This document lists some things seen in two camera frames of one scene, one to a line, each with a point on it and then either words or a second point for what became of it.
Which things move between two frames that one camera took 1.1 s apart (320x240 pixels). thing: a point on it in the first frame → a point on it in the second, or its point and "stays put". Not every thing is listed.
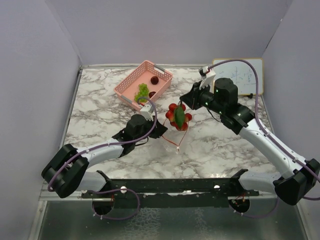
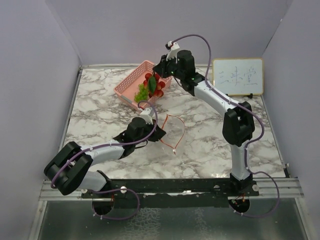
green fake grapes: x=143 y=92 stays put
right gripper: x=191 y=98 → x=160 y=68
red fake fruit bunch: x=177 y=116 → x=153 y=85
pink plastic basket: x=156 y=79 stays put
